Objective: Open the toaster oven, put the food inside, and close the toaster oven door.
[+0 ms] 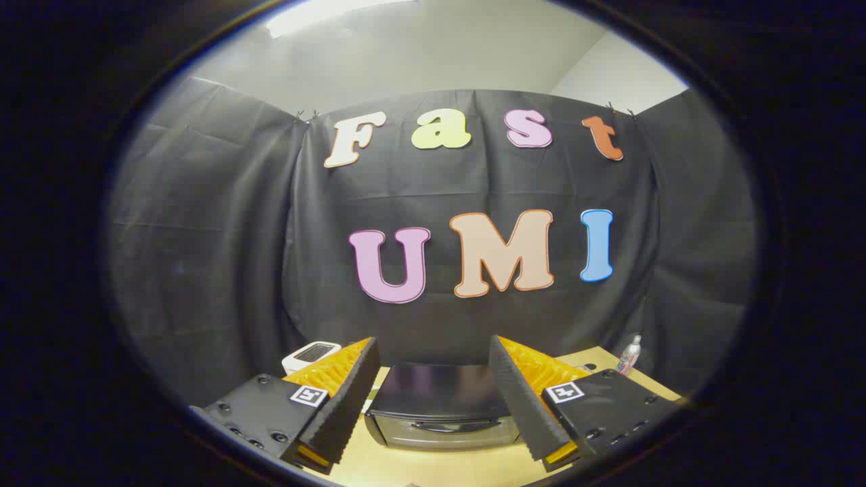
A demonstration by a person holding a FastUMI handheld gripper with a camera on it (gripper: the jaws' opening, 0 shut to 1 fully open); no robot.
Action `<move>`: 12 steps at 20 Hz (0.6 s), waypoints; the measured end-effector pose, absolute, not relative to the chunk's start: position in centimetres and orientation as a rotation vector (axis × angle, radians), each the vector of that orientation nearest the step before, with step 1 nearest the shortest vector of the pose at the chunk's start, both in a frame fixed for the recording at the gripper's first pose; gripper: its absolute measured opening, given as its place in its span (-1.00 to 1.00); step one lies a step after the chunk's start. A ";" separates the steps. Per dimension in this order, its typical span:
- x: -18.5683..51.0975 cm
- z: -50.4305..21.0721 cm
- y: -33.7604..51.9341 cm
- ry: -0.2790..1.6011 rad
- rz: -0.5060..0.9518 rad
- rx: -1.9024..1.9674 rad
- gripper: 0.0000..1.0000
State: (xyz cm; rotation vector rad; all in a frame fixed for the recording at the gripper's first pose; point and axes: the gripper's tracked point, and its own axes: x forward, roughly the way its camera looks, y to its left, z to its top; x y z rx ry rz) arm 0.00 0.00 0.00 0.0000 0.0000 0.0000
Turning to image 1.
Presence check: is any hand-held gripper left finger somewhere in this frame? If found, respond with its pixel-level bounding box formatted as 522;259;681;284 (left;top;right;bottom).
189;337;381;476

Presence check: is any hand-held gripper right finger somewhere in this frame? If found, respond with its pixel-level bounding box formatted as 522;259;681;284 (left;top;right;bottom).
488;335;684;472

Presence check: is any black toaster oven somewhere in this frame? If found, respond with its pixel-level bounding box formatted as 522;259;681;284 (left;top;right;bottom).
364;362;523;452

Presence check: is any white bread toaster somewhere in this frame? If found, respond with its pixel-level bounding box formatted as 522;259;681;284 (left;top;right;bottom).
281;342;342;376

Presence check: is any white pink-labelled bottle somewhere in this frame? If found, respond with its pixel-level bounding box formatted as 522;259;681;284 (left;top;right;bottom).
617;334;642;376

